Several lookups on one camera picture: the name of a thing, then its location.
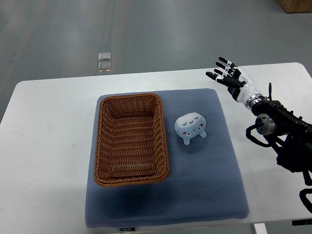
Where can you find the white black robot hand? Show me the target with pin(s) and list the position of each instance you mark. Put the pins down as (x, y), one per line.
(239, 84)

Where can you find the blue fabric mat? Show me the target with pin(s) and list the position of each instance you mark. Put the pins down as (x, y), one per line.
(204, 183)

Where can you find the lower floor outlet plate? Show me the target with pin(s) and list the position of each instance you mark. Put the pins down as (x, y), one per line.
(104, 66)

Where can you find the white table leg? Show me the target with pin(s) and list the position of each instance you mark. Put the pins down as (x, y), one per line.
(260, 228)

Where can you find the light blue plush toy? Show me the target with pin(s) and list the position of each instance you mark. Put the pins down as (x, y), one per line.
(189, 126)

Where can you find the upper floor outlet plate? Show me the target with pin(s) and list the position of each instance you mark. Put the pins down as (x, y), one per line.
(104, 56)

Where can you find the brown wicker basket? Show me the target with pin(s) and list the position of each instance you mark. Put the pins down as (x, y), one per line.
(131, 144)

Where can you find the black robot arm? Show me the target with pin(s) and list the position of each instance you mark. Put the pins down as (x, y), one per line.
(288, 135)

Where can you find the floor outlet plate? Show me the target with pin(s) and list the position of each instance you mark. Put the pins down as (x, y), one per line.
(104, 56)
(104, 66)

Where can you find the black table control panel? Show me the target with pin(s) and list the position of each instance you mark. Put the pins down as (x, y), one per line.
(302, 222)

